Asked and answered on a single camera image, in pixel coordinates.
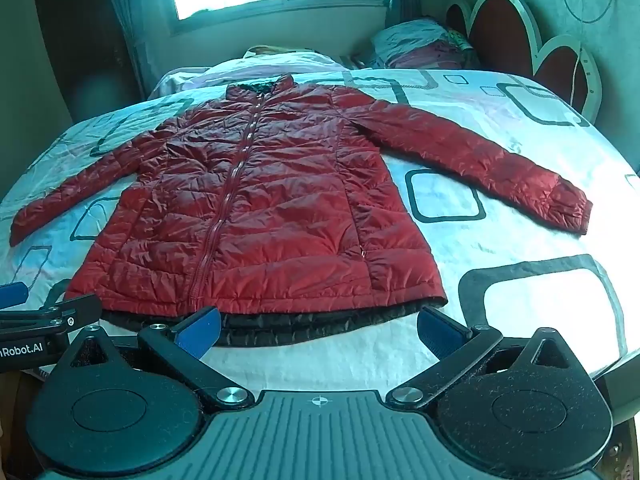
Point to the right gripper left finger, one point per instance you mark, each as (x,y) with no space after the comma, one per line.
(178,350)

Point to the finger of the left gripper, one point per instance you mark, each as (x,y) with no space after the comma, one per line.
(77,312)
(13,294)

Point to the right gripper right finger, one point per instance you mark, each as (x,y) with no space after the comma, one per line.
(459,350)

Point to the red puffer jacket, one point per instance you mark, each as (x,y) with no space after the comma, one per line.
(275,199)

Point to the patterned white bed cover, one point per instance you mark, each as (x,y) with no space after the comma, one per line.
(495,263)

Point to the dark wooden wardrobe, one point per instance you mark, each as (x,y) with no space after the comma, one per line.
(88,54)

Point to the pink crumpled blanket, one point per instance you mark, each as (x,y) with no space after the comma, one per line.
(242,69)

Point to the folded grey pink bedding pile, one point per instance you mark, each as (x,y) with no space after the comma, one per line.
(422,44)

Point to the colourful patterned pillow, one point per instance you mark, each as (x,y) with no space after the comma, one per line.
(266,49)

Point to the red heart-shaped headboard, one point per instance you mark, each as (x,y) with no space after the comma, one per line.
(506,38)

